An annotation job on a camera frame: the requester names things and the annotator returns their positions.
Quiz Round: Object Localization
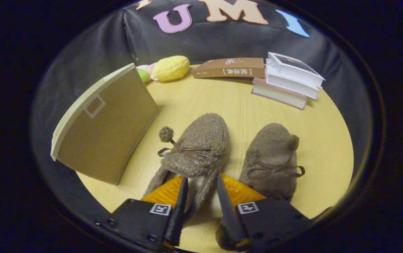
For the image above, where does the yellow plush toy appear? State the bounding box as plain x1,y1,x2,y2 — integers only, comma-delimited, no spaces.
152,55,191,82

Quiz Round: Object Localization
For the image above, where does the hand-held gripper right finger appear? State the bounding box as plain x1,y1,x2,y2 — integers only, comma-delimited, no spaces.
216,172,312,252

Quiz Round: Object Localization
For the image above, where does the pink and green plush toy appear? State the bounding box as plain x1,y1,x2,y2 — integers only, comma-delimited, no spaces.
136,63,158,84

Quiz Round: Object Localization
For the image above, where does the brown cardboard storage box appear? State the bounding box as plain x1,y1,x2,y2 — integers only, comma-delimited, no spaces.
50,63,161,186

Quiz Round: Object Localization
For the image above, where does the brown book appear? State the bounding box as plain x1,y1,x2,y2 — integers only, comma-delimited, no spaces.
191,57,266,79

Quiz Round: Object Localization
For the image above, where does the white book with portrait cover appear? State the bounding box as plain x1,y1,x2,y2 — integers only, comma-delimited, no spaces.
267,52,326,87

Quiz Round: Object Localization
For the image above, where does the brown fuzzy shoe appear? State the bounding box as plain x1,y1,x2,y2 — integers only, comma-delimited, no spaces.
216,123,306,252
142,112,230,219

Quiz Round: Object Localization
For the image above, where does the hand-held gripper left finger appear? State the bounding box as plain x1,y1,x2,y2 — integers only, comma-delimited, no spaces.
98,176,189,252

